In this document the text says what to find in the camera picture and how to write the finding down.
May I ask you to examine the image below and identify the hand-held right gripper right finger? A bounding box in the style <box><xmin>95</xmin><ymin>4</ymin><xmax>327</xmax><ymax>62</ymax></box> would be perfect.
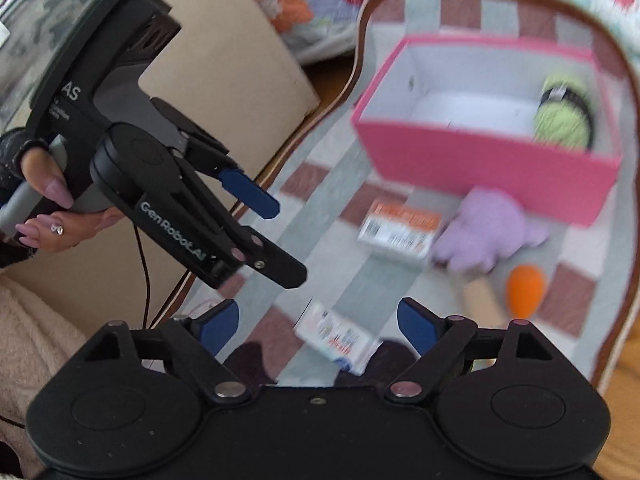
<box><xmin>384</xmin><ymin>297</ymin><xmax>555</xmax><ymax>405</ymax></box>

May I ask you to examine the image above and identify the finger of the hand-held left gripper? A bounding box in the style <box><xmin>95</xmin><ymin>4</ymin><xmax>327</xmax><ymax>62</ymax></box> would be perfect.
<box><xmin>177</xmin><ymin>160</ymin><xmax>307</xmax><ymax>290</ymax></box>
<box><xmin>150</xmin><ymin>97</ymin><xmax>281</xmax><ymax>221</ymax></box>

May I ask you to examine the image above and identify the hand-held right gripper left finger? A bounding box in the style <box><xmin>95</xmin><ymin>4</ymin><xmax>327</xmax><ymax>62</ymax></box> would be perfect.
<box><xmin>82</xmin><ymin>299</ymin><xmax>251</xmax><ymax>406</ymax></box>

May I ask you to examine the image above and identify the beige bottle gold cap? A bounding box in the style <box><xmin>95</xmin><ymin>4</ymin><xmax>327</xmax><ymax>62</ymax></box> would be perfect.
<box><xmin>460</xmin><ymin>272</ymin><xmax>508</xmax><ymax>328</ymax></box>

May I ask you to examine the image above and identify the orange white small carton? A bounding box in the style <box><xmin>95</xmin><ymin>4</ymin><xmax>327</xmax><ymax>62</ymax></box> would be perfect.
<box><xmin>356</xmin><ymin>199</ymin><xmax>443</xmax><ymax>261</ymax></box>

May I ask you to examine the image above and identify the purple plush toy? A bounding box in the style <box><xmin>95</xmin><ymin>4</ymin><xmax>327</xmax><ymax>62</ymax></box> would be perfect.
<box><xmin>431</xmin><ymin>186</ymin><xmax>550</xmax><ymax>275</ymax></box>

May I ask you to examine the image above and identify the pink cardboard box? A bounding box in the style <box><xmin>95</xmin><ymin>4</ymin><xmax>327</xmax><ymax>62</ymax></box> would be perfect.
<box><xmin>350</xmin><ymin>34</ymin><xmax>623</xmax><ymax>228</ymax></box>

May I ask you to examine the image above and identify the person's left hand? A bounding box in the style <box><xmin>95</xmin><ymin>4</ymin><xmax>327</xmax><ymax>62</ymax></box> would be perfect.
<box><xmin>15</xmin><ymin>151</ymin><xmax>126</xmax><ymax>252</ymax></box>

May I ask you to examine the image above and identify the grey patterned cloth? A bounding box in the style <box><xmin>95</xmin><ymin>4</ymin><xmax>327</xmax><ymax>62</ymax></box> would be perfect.
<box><xmin>0</xmin><ymin>0</ymin><xmax>136</xmax><ymax>131</ymax></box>

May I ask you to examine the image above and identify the orange makeup sponge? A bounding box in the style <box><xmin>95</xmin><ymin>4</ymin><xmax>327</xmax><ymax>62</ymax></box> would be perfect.
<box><xmin>505</xmin><ymin>265</ymin><xmax>548</xmax><ymax>320</ymax></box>

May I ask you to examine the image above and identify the beige cardboard board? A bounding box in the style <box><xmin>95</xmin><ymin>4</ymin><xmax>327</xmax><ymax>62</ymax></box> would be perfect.
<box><xmin>5</xmin><ymin>0</ymin><xmax>322</xmax><ymax>333</ymax></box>

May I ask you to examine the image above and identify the beige fleece robe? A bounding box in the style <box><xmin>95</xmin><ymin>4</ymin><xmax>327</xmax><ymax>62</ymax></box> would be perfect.
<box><xmin>0</xmin><ymin>260</ymin><xmax>103</xmax><ymax>480</ymax></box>

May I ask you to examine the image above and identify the green yarn ball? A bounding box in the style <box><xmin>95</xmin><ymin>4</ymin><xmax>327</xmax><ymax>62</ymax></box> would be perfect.
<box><xmin>532</xmin><ymin>74</ymin><xmax>597</xmax><ymax>152</ymax></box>

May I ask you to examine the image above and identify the thin dark cable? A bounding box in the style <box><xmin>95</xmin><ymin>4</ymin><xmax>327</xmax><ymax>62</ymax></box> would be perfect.
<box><xmin>132</xmin><ymin>222</ymin><xmax>152</xmax><ymax>331</ymax></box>

